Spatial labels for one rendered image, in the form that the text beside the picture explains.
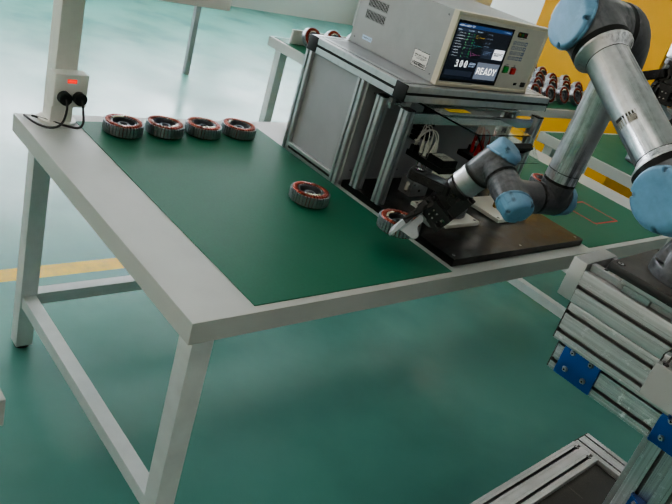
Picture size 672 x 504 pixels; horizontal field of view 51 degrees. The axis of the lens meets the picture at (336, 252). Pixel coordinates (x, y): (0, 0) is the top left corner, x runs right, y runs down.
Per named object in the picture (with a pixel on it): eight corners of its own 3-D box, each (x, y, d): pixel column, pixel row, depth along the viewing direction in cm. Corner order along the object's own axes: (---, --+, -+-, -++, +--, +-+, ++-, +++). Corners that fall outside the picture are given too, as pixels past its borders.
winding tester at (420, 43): (525, 93, 225) (551, 29, 216) (434, 85, 196) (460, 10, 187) (439, 53, 249) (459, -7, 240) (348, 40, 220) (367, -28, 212)
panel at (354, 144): (477, 174, 254) (509, 94, 241) (340, 179, 210) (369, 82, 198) (475, 173, 255) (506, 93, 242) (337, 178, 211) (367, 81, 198)
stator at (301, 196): (284, 189, 197) (287, 177, 195) (321, 194, 201) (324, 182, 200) (293, 207, 188) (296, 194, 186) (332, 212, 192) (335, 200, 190)
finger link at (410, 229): (401, 250, 172) (431, 226, 172) (386, 230, 172) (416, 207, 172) (400, 250, 175) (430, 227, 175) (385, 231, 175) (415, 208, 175)
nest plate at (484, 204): (525, 220, 225) (527, 216, 225) (497, 223, 215) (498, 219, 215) (490, 198, 234) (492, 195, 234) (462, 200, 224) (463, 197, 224)
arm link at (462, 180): (461, 166, 165) (470, 159, 172) (446, 177, 167) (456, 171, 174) (481, 191, 165) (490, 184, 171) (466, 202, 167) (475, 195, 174)
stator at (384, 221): (424, 232, 184) (428, 220, 183) (408, 244, 175) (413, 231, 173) (385, 216, 188) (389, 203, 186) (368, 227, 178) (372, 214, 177)
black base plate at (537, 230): (580, 245, 225) (583, 239, 224) (451, 267, 183) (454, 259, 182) (473, 180, 254) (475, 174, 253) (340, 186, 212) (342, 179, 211)
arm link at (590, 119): (645, 5, 152) (545, 202, 175) (610, -6, 146) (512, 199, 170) (685, 22, 143) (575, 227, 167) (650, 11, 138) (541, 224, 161)
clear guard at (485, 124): (538, 164, 196) (547, 144, 194) (486, 165, 181) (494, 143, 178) (455, 118, 217) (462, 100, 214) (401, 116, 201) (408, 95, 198)
